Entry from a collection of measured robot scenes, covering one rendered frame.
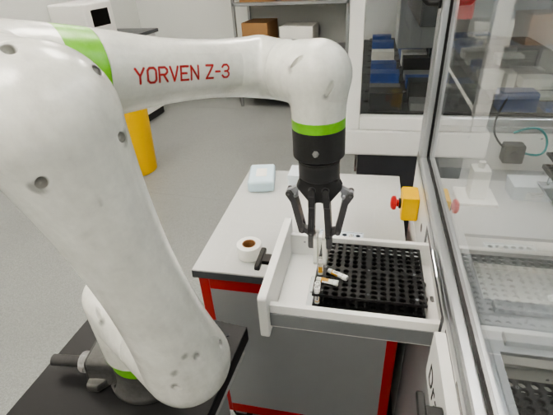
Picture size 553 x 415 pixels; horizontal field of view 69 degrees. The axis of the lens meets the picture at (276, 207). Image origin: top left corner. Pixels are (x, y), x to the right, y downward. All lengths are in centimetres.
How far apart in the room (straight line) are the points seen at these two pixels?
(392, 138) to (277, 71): 99
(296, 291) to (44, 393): 53
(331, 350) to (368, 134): 80
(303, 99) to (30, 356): 187
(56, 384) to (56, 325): 140
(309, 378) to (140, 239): 105
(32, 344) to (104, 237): 192
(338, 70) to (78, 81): 40
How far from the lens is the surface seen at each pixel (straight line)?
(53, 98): 34
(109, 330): 69
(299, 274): 98
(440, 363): 72
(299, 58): 65
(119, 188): 38
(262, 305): 81
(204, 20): 546
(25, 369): 221
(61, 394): 94
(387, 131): 160
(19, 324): 246
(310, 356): 131
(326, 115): 66
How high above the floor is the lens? 148
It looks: 32 degrees down
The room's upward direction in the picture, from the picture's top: 4 degrees counter-clockwise
